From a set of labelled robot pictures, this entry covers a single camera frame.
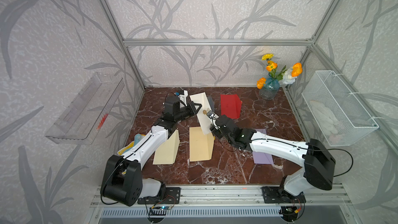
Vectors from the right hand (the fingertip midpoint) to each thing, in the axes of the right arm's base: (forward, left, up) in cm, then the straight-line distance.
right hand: (215, 119), depth 82 cm
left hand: (+4, +7, +7) cm, 10 cm away
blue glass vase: (+29, -39, -9) cm, 50 cm away
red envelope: (+22, -12, -16) cm, 30 cm away
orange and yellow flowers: (+18, -39, +15) cm, 45 cm away
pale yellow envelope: (-12, +29, -17) cm, 35 cm away
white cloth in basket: (-4, -56, +4) cm, 56 cm away
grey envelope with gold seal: (+23, +2, -14) cm, 27 cm away
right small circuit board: (-40, -34, -20) cm, 56 cm away
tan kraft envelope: (-8, +9, -16) cm, 20 cm away
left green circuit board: (-38, +24, -15) cm, 47 cm away
